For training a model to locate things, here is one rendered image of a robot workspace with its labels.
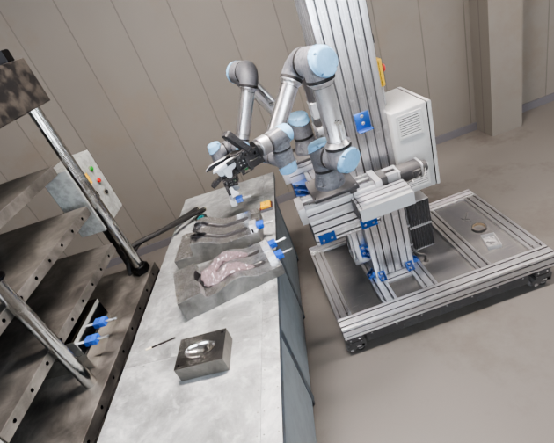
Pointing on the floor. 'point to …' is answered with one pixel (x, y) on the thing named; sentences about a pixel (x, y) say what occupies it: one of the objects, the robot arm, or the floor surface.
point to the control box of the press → (61, 191)
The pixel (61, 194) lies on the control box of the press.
